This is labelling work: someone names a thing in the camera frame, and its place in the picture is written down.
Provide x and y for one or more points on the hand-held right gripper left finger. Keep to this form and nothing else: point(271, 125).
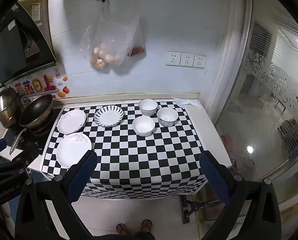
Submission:
point(77, 180)

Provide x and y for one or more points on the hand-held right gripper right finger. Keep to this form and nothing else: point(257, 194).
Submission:
point(214, 177)

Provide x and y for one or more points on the white plate grey flower print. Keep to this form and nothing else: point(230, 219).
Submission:
point(72, 151)

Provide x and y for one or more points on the white plate branch print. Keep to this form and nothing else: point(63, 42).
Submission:
point(71, 121)

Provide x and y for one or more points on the white plate dark stripes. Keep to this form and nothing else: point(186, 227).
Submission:
point(108, 115)

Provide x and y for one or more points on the white bowl blue pattern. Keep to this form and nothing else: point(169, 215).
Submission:
point(167, 117)

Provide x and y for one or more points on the plain white bowl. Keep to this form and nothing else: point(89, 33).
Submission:
point(143, 126)

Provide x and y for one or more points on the white bowl dark rim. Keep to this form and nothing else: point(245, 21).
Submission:
point(148, 105)

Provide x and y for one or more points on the black cooktop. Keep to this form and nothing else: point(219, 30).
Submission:
point(34, 145)

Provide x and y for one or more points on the steel pot with lid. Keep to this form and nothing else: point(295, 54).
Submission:
point(5, 102)

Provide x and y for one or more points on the dark frying pan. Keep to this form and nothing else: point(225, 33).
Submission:
point(35, 111)

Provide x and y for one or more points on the person's left foot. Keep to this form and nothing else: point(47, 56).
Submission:
point(122, 230)

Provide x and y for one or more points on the person's foot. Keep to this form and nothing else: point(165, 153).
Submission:
point(122, 230)
point(146, 227)

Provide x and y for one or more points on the black white checkered mat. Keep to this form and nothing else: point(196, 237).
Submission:
point(144, 160)

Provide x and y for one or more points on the person's dark pants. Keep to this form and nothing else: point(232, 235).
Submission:
point(129, 237)

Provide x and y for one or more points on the white paper towel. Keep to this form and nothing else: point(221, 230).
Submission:
point(187, 102)

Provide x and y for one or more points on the person's right foot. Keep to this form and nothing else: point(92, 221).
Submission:
point(146, 227)

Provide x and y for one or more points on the glass sliding door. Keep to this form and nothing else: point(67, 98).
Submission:
point(263, 105)

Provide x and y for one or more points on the dark ribbed rack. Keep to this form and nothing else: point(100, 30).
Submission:
point(291, 135)

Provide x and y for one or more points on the black range hood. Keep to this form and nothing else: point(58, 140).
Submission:
point(4, 50)

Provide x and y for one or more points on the plastic bag of brown nuts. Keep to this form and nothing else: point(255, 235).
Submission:
point(97, 63)

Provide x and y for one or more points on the clear plastic bag of eggs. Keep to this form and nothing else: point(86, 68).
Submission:
point(109, 42)

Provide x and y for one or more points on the plastic bag of red food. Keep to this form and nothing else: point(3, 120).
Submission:
point(138, 48)

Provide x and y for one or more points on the black metal bracket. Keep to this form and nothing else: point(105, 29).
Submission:
point(189, 206)

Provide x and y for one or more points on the colourful wall stickers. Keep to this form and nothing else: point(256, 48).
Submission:
point(39, 85)

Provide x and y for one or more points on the white wall socket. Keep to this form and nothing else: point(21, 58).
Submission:
point(173, 58)
point(199, 61)
point(187, 60)

